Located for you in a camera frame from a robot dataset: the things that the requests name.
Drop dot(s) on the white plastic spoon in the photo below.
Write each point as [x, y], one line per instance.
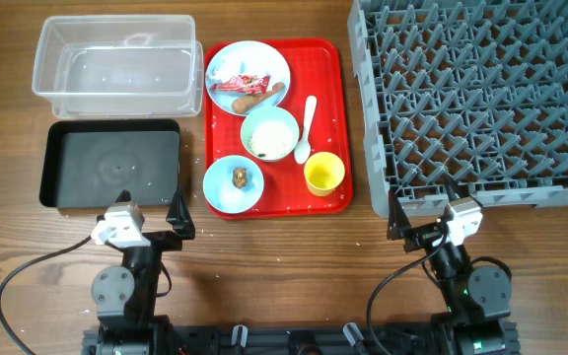
[302, 150]

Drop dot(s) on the white rice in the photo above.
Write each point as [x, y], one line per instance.
[271, 140]

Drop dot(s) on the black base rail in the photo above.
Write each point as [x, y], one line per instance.
[396, 338]

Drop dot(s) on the yellow cup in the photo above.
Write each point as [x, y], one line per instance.
[323, 172]

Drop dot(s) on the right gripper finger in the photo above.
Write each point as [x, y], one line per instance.
[452, 189]
[398, 221]

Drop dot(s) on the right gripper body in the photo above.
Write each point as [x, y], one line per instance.
[422, 238]

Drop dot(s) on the orange carrot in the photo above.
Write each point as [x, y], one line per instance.
[245, 103]

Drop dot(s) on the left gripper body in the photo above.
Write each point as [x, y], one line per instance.
[165, 241]

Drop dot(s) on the clear plastic bin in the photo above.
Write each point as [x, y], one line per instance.
[113, 66]

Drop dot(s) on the brown food scrap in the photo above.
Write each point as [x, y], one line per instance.
[240, 177]

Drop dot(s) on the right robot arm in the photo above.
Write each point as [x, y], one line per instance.
[477, 291]

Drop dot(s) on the red serving tray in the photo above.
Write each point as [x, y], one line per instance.
[314, 65]

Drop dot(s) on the white tissue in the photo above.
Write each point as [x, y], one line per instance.
[228, 66]

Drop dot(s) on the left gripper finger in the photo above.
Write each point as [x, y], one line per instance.
[178, 215]
[123, 197]

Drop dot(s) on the grey dishwasher rack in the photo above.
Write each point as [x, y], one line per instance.
[472, 90]

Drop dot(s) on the black plastic tray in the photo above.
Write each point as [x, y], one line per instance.
[88, 163]

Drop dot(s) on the small light blue bowl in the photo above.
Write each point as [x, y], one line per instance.
[220, 192]

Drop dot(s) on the red snack wrapper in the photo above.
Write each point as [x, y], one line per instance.
[243, 84]

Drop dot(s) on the green bowl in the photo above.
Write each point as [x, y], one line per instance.
[268, 113]

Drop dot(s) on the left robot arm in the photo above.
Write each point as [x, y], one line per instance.
[126, 294]

